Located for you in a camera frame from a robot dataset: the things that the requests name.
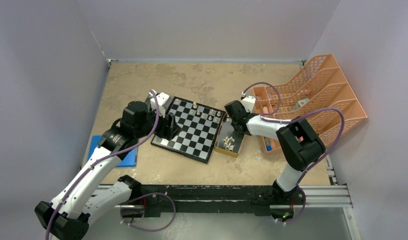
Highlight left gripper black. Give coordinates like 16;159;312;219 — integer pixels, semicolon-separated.
134;105;181;140

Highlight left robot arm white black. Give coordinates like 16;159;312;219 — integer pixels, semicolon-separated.
34;99;180;240

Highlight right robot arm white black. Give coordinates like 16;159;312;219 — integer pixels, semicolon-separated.
224;100;326;204

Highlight gold metal tin tray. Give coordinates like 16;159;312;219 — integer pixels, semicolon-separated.
214;121;245;158

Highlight black white chessboard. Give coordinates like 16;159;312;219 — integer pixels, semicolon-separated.
150;96;226;164

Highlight blue notebook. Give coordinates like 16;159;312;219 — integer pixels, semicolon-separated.
87;135;138;168

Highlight small box in organizer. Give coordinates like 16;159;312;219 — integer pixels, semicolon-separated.
292;98;309;111

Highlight orange plastic file organizer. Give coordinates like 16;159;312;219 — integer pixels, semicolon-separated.
252;54;368;134

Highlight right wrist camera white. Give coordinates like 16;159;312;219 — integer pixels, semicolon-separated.
240;95;256;113

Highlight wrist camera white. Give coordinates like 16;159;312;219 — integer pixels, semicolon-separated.
240;95;256;113
149;89;173;118

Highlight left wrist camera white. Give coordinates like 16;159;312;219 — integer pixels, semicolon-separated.
149;89;173;118

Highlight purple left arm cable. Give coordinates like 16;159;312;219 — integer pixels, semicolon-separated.
44;89;160;240

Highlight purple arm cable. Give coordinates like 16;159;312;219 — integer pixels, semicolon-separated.
241;82;346;186
44;89;160;240

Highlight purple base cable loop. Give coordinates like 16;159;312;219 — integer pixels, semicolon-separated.
119;192;177;232

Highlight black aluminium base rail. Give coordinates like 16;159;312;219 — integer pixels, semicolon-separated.
59;183;354;220

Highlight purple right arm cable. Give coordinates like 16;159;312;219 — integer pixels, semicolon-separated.
241;82;346;186

